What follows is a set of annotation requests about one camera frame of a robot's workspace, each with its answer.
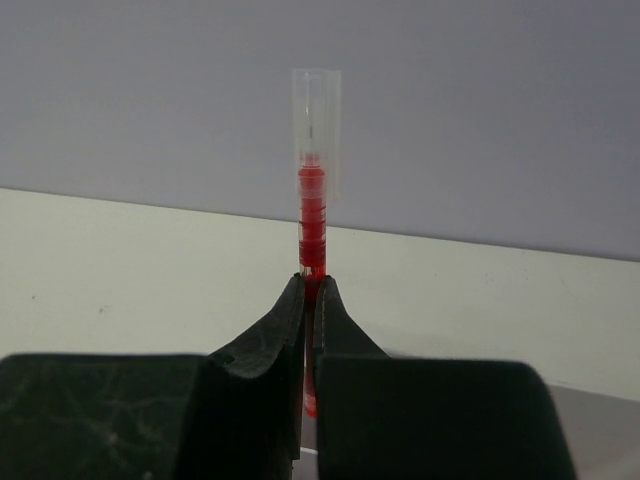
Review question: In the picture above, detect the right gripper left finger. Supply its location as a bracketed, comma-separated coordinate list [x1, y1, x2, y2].
[1, 276, 305, 479]

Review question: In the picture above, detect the clear pen cap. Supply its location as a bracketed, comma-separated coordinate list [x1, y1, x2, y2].
[292, 68, 342, 202]

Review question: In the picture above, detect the red pen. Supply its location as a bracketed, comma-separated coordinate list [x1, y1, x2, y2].
[297, 153, 326, 419]

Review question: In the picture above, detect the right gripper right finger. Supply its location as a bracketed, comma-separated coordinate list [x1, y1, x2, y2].
[313, 278, 576, 479]

